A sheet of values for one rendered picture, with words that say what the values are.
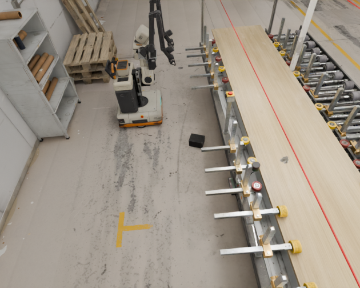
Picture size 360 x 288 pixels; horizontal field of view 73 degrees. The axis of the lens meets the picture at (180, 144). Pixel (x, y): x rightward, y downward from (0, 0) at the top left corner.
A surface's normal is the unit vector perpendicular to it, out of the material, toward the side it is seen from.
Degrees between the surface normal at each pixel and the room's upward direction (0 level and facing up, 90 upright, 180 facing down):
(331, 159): 0
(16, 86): 90
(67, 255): 0
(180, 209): 0
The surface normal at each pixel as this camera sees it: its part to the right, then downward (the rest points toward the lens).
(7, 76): 0.07, 0.75
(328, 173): -0.06, -0.66
